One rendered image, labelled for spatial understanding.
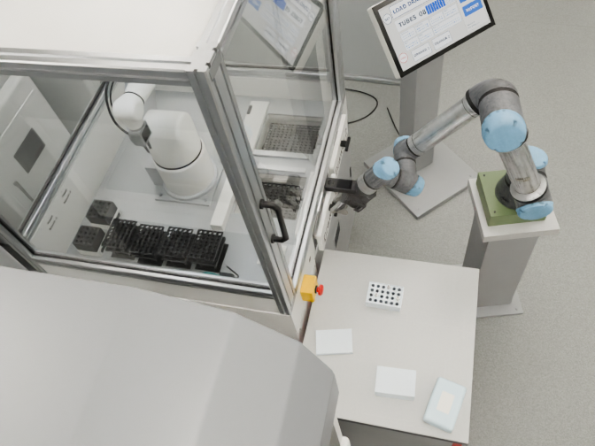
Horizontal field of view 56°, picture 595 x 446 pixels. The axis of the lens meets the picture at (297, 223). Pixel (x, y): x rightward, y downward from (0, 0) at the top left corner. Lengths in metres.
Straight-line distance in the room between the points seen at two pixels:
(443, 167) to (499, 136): 1.65
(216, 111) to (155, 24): 0.23
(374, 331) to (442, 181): 1.45
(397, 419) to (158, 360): 1.09
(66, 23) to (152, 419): 0.81
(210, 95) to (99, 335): 0.47
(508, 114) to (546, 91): 2.20
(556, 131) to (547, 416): 1.68
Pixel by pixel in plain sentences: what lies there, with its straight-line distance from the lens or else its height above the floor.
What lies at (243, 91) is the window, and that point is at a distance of 1.25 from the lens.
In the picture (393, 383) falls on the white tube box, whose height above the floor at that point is 0.81.
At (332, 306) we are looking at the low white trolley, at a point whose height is 0.76.
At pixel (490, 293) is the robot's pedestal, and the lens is 2.78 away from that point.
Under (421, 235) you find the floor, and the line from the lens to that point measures 3.09.
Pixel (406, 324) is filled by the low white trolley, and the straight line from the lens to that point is 2.03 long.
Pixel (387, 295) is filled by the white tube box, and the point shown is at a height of 0.80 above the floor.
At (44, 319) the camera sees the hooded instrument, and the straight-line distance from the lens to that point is 1.10.
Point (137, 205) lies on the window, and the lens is 1.53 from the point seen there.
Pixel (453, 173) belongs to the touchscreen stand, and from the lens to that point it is 3.31.
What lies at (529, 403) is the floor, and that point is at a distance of 2.80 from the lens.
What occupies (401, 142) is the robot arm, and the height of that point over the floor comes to 1.12.
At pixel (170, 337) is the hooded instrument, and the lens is 1.00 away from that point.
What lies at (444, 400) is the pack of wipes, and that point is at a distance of 1.90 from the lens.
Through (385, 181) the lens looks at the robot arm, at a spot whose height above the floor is 1.14.
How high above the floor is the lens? 2.63
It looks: 56 degrees down
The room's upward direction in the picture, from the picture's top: 14 degrees counter-clockwise
